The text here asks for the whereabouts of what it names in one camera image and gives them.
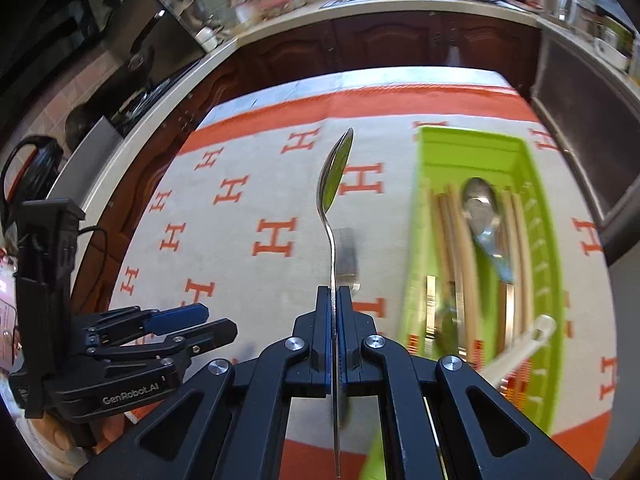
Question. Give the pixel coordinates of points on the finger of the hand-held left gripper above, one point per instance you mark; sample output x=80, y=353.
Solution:
x=180, y=316
x=220, y=332

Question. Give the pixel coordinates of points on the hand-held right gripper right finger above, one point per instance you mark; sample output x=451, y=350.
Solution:
x=345, y=340

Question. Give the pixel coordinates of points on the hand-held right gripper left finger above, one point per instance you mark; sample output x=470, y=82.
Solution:
x=325, y=340

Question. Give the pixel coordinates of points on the steel chopstick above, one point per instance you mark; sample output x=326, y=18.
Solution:
x=433, y=305
x=507, y=315

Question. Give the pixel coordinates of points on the large steel spoon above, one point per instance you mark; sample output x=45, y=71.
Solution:
x=335, y=175

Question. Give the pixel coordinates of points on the white ceramic spoon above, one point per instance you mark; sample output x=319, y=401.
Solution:
x=530, y=335

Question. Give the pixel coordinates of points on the steel soup spoon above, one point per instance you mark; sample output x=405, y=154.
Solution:
x=480, y=205

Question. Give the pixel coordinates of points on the green plastic utensil tray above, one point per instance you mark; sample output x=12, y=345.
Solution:
x=470, y=160

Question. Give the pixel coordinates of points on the person's left forearm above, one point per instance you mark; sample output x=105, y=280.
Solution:
x=55, y=440

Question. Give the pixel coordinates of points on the person's left hand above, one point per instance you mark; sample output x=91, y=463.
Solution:
x=114, y=425

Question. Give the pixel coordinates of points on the pink printed cloth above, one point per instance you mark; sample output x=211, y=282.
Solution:
x=7, y=305

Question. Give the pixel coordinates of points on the orange and white printed cloth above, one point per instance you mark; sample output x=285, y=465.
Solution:
x=295, y=185

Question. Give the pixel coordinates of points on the stainless steel panel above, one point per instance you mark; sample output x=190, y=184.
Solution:
x=85, y=165

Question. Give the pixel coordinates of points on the dark round pot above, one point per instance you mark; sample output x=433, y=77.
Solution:
x=82, y=125

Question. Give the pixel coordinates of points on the white printed tablecloth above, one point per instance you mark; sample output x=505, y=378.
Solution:
x=375, y=80

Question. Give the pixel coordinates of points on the white ceramic cup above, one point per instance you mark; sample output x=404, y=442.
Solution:
x=206, y=35

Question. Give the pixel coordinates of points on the grey cabinet appliance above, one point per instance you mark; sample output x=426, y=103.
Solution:
x=585, y=110

